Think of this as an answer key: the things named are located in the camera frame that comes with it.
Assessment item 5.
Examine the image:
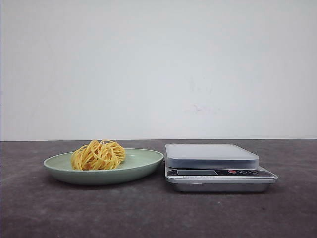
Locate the yellow vermicelli bundle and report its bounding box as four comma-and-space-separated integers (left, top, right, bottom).
70, 140, 126, 171

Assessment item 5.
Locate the silver digital kitchen scale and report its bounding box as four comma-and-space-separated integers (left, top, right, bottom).
165, 144, 278, 192

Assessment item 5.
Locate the light green plate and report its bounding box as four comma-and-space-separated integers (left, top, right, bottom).
43, 148, 164, 185

